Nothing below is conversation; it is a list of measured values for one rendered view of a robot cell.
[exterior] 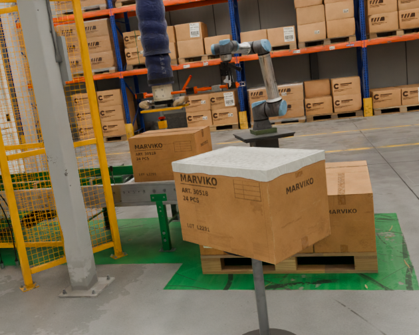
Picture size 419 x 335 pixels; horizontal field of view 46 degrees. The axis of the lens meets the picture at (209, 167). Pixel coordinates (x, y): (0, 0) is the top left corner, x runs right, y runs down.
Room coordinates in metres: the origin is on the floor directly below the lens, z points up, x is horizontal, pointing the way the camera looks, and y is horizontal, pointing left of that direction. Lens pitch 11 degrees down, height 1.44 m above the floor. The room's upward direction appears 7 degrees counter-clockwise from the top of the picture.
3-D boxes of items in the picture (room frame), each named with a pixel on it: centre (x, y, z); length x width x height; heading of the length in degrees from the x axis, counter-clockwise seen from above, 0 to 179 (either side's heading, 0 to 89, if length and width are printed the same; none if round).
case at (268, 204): (2.27, -0.17, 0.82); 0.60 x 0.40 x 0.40; 42
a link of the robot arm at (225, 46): (4.09, -0.25, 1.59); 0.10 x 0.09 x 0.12; 148
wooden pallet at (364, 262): (3.67, -0.57, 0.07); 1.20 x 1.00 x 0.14; 74
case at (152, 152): (4.25, 0.30, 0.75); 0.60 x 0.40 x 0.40; 71
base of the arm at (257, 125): (4.87, -0.56, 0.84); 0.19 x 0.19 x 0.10
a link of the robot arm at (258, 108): (4.86, -0.57, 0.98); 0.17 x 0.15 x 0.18; 58
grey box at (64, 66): (3.47, 0.95, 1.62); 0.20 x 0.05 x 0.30; 74
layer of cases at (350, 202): (3.67, -0.57, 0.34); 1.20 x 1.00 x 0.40; 74
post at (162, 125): (4.78, 0.40, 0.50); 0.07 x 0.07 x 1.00; 74
